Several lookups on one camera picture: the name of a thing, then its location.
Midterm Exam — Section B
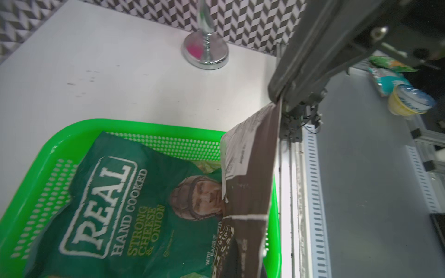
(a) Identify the green plastic basket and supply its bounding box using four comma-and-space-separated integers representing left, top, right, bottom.
1, 119, 281, 278

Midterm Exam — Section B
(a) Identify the yellow yogurt cup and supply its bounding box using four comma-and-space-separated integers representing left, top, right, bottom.
388, 85, 436, 117

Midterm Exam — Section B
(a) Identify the brown dark snack bag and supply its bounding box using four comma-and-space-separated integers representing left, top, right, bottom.
212, 102, 282, 278

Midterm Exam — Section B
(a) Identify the green Real chips bag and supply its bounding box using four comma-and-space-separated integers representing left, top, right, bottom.
24, 133, 223, 278

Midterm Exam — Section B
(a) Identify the green orange snack packet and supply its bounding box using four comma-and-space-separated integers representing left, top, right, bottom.
369, 56, 417, 73

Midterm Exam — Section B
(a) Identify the teal snack packet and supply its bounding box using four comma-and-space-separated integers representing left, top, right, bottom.
368, 67, 411, 97

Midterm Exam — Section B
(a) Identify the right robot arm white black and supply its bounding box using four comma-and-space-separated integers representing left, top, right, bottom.
268, 1, 445, 109

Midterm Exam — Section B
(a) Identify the chrome pink cup stand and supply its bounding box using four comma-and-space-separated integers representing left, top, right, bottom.
181, 1, 229, 70

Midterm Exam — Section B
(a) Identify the aluminium front rail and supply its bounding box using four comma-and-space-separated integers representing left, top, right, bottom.
275, 121, 331, 278

